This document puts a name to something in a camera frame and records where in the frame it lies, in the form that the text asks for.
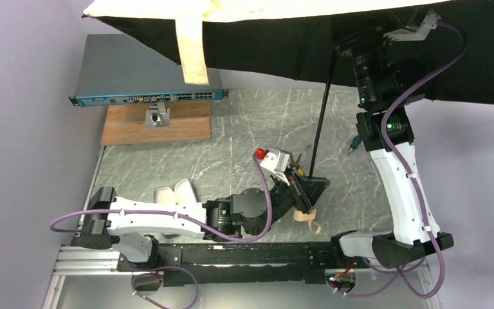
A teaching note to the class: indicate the wooden board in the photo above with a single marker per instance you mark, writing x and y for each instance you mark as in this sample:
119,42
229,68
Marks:
125,124

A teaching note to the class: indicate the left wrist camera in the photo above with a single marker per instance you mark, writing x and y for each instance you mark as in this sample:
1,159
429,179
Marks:
276,161

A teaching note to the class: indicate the beige umbrella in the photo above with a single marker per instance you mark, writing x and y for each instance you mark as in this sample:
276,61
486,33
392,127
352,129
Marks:
294,40

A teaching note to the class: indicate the grey network switch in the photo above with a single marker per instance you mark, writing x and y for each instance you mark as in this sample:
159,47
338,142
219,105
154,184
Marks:
117,70

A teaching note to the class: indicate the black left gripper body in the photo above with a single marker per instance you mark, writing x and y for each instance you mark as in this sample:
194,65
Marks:
300,192

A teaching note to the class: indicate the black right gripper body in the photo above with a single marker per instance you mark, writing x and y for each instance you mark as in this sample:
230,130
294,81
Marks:
373,62

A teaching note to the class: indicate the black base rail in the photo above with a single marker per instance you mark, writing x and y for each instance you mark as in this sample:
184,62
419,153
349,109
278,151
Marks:
211,263

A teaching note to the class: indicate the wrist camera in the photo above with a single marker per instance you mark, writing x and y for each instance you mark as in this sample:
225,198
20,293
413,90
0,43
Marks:
276,161
417,28

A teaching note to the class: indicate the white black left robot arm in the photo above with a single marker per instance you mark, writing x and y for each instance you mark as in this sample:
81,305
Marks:
128,226

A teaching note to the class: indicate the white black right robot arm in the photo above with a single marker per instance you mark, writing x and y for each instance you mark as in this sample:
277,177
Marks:
387,136

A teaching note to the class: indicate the yellow handled pliers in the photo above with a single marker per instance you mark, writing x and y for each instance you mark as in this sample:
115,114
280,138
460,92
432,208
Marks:
295,164

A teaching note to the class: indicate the grey metal stand bracket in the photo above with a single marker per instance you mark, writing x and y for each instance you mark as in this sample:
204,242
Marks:
157,115

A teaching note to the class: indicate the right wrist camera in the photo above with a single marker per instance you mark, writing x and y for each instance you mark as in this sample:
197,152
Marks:
417,28

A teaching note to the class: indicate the green handled screwdriver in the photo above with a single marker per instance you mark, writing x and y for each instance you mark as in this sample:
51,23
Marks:
355,143

